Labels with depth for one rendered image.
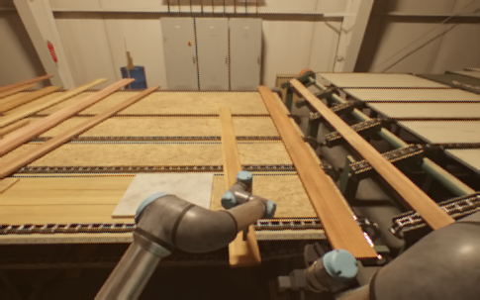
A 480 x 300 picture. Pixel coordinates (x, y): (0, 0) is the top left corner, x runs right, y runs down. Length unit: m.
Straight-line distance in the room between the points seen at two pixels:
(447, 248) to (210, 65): 6.43
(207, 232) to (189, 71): 6.21
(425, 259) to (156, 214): 0.54
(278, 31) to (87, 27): 5.01
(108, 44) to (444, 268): 7.83
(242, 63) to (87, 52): 4.24
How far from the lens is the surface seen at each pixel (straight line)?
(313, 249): 0.85
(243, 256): 1.31
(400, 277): 0.36
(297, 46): 7.36
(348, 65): 7.19
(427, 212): 1.83
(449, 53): 9.46
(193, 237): 0.61
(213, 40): 6.53
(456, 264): 0.35
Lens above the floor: 1.91
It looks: 28 degrees down
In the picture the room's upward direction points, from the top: 1 degrees clockwise
